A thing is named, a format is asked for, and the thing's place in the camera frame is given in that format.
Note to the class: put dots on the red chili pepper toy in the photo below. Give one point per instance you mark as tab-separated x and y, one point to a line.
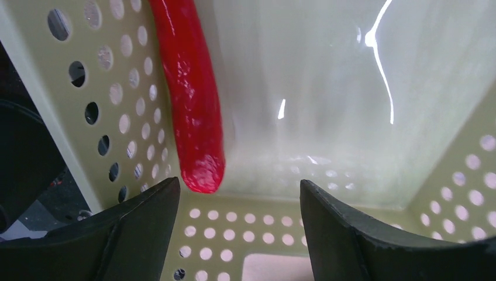
195	104

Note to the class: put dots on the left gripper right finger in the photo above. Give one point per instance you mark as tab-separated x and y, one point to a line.
347	244

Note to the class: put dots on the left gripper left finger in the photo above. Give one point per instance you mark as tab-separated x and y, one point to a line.
128	241

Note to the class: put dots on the green plastic basket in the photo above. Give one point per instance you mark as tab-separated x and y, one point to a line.
389	106

